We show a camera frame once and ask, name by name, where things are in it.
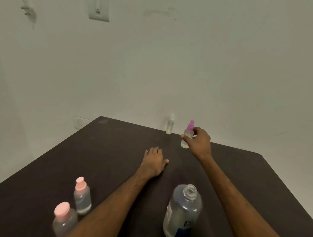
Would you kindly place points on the person's left little finger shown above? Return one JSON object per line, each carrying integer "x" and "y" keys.
{"x": 146, "y": 153}

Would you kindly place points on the person's left hand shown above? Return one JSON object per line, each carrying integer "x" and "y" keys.
{"x": 152, "y": 162}

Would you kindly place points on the small spray bottle magenta nozzle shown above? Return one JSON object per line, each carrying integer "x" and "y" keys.
{"x": 187, "y": 135}

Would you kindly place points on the person's right thumb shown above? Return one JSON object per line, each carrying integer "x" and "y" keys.
{"x": 187, "y": 139}

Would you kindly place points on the white wall outlet plate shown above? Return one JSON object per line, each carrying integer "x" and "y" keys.
{"x": 80, "y": 122}

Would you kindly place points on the person's right forearm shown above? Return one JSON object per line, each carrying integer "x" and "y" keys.
{"x": 232, "y": 195}

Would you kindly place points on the person's left middle finger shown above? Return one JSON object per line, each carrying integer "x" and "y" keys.
{"x": 155, "y": 150}

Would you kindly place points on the white wall light switch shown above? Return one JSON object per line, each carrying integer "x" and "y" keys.
{"x": 99, "y": 10}

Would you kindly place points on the person's left forearm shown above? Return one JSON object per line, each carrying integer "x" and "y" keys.
{"x": 110, "y": 204}

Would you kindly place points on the clear bottle pink pump cap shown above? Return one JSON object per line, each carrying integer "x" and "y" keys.
{"x": 82, "y": 196}

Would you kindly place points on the person's left thumb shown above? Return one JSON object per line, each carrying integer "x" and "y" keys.
{"x": 164, "y": 162}

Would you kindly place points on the person's right hand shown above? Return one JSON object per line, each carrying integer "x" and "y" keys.
{"x": 200, "y": 145}

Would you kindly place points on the clear bottle pink flat cap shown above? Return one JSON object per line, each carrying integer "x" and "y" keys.
{"x": 64, "y": 219}

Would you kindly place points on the large open clear plastic bottle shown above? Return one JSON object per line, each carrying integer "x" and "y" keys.
{"x": 182, "y": 212}

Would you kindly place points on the small clear spray bottle white cap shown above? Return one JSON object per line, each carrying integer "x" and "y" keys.
{"x": 170, "y": 125}

